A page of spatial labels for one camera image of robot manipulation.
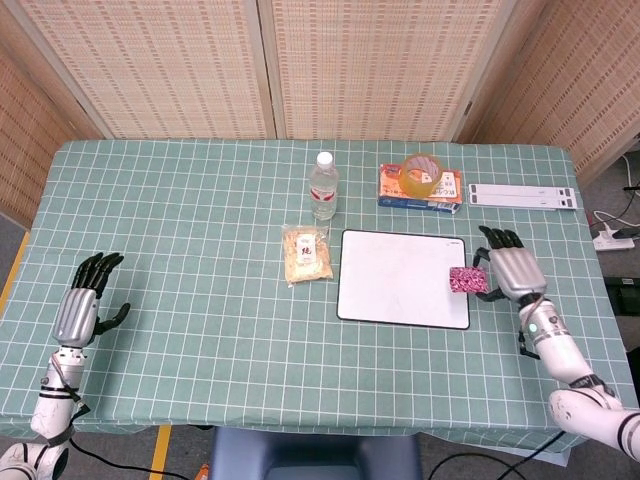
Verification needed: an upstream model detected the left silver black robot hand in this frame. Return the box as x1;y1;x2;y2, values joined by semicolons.
53;251;132;349

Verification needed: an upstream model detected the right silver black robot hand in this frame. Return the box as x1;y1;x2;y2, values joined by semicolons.
473;225;548;303

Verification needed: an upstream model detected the pink patterned packet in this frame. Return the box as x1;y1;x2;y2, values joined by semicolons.
448;266;488;295

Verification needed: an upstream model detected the white folded stand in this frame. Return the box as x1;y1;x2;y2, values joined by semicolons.
467;183;584;212

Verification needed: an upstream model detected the white power strip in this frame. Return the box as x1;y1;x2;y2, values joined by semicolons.
592;228;636;252

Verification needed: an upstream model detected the black box on floor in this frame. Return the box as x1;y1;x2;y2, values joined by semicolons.
604;275;640;316

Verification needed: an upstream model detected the white magnetic board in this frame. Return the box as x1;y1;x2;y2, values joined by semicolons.
336;229;471;331

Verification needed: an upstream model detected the orange blue tissue pack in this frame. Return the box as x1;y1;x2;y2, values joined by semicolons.
376;163;464;217

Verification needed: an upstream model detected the yellow packing tape roll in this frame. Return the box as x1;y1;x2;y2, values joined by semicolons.
399;153;442;199

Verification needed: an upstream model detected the green checkered tablecloth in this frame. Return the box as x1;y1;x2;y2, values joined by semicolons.
0;138;640;453

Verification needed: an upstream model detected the bag of beige snack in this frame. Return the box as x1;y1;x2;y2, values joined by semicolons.
280;223;335;289

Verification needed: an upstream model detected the clear plastic water bottle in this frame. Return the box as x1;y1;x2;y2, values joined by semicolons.
309;151;340;222

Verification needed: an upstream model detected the blue chair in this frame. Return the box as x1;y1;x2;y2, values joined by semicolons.
208;427;423;480

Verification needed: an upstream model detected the bamboo folding screen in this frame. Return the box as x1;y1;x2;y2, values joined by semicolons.
0;0;640;229

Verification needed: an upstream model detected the black floor cable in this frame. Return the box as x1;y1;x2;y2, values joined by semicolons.
68;437;193;480

